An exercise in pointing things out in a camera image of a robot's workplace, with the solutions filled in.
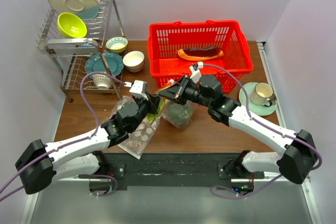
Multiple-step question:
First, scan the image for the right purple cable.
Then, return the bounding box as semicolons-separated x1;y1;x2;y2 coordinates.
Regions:
202;62;323;200

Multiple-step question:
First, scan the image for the green toy melon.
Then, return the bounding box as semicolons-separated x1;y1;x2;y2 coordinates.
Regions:
164;102;194;127

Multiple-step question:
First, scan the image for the clear orange zip top bag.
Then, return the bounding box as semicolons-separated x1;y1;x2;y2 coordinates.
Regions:
154;79;197;129

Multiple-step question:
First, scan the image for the green toy vegetable stick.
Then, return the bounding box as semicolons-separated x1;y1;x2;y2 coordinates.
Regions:
146;82;172;124

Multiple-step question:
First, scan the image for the teal scalloped plate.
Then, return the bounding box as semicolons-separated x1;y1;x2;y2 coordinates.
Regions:
85;51;124;76

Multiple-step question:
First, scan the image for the clear bag with white dots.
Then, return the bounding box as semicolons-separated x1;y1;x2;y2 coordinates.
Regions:
110;97;162;159

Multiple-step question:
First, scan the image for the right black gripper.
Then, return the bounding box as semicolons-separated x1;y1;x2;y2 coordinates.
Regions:
158;76;212;108

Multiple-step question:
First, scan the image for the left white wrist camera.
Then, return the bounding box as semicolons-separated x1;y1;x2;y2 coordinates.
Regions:
124;80;148;100

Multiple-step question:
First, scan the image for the red plastic shopping basket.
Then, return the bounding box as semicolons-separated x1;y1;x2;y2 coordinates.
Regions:
148;20;254;93

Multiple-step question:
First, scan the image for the mint green saucer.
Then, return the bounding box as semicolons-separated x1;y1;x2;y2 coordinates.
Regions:
238;82;278;116

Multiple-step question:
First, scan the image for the grey patterned white bowl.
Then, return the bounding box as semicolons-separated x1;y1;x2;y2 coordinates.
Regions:
92;73;113;90

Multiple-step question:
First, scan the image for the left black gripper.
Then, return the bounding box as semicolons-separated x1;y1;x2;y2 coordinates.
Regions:
129;91;161;132

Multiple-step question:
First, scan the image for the toy steak slice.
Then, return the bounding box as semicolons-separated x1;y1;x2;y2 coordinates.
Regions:
177;46;224;61

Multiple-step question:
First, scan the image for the metal dish rack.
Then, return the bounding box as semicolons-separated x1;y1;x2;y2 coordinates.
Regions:
37;0;121;102

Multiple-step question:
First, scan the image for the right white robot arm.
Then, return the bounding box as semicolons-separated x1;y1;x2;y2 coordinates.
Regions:
159;75;318;184

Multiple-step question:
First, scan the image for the cream enamel mug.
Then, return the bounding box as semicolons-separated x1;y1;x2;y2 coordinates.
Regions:
249;82;277;107

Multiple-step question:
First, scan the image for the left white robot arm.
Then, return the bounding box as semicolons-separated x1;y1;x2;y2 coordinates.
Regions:
15;94;163;195

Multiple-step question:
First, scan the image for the lime green bowl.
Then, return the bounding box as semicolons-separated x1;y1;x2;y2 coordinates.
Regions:
57;13;87;38

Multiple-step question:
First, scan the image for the teal patterned small bowl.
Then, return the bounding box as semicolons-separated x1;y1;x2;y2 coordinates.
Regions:
106;37;128;54

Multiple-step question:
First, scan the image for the cream white bowl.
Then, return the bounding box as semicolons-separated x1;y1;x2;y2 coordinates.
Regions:
123;51;144;73

